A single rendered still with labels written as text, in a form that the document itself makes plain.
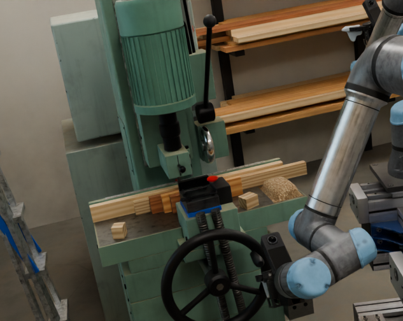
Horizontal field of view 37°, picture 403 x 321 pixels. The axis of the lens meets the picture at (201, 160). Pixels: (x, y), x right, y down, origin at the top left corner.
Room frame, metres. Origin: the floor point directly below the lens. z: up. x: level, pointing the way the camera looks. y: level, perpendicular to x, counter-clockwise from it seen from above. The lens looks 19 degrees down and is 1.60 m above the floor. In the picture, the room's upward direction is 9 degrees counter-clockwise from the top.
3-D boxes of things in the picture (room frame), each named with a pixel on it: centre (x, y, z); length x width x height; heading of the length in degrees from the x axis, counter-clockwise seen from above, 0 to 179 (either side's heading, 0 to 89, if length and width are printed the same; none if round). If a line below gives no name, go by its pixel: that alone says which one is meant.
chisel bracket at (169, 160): (1.71, 0.08, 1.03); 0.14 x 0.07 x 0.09; 11
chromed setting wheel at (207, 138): (1.84, -0.02, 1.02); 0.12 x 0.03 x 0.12; 11
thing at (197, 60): (1.93, -0.03, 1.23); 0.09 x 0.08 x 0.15; 11
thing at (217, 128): (1.90, -0.04, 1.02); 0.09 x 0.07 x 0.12; 101
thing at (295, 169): (1.71, -0.05, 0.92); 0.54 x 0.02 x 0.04; 101
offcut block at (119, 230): (1.52, 0.25, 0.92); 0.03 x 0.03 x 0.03; 79
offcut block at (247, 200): (1.59, -0.11, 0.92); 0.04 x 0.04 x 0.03; 32
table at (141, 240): (1.59, 0.02, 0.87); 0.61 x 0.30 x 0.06; 101
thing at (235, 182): (1.66, 0.01, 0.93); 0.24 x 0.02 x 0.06; 101
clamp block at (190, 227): (1.50, 0.01, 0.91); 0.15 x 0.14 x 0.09; 101
